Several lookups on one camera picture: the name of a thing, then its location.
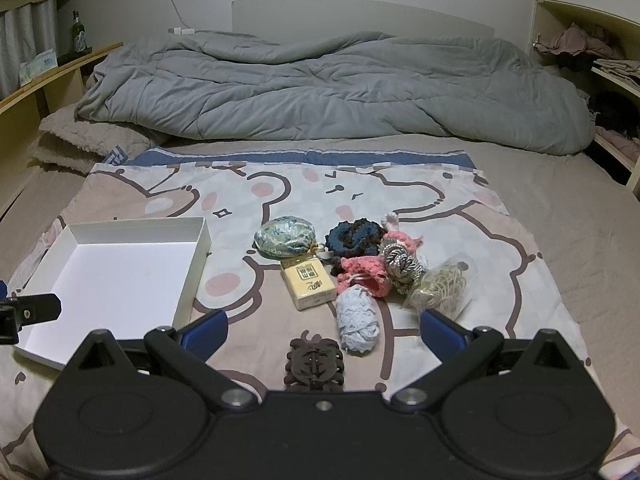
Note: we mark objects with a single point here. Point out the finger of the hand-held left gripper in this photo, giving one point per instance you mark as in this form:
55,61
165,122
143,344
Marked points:
40,307

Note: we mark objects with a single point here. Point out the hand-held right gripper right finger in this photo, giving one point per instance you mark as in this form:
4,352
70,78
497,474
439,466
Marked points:
442,332

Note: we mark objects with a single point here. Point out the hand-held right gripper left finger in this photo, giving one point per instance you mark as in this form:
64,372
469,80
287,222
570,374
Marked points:
206,332

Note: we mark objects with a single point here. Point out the white shallow cardboard box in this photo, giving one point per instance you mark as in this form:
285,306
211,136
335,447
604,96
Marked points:
115,285

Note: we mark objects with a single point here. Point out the blue-green floral brocade pouch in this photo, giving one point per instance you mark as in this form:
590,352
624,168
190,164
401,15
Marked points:
284,238

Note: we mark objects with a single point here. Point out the clear bag of rubber bands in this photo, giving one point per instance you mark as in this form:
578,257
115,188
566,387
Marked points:
442,287

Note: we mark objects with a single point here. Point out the light blue lace ribbon roll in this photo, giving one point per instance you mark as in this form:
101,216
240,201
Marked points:
356,320

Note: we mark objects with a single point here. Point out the bear printed blanket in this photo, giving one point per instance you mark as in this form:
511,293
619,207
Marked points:
450,240

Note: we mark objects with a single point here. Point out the pink white crochet piece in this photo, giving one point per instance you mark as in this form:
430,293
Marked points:
402,240

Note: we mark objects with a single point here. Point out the pink crochet scrunchie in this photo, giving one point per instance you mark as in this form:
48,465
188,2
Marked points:
357,272

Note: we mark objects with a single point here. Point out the yellow tissue pack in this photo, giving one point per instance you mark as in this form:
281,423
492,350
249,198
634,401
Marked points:
307,284

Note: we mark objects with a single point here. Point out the dark brown carved wooden ornament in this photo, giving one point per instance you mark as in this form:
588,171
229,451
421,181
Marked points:
315,365

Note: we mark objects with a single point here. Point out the dark blue brown crochet scrunchie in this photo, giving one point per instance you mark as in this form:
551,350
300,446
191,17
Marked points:
352,239

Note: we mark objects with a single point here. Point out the beige fleece blanket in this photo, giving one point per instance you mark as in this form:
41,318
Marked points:
85,135

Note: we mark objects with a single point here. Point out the wooden side shelf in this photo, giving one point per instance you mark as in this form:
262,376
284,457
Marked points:
40,95

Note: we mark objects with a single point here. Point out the tissue box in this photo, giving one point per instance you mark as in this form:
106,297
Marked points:
39,66

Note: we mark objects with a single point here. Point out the folded pink cloth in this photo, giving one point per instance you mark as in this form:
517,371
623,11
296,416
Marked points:
622,142

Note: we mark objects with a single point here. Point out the grey curtain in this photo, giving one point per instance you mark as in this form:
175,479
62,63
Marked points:
25,45

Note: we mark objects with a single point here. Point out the grey duvet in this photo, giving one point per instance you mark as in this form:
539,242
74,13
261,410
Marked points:
325,90

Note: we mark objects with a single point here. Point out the green glass bottle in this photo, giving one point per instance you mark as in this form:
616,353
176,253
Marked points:
78,35

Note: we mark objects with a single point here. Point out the white charger plug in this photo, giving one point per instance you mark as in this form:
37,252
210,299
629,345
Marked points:
181,31

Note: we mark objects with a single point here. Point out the folded beige clothes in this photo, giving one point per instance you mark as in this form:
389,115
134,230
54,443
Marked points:
617,67

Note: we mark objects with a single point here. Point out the crumpled pink garment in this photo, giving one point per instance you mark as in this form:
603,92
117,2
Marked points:
575,40

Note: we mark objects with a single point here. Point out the white headboard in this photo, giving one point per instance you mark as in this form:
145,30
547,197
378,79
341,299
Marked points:
360,17

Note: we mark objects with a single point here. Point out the cream clothes shelf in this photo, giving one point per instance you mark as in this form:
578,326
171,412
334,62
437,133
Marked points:
575,17

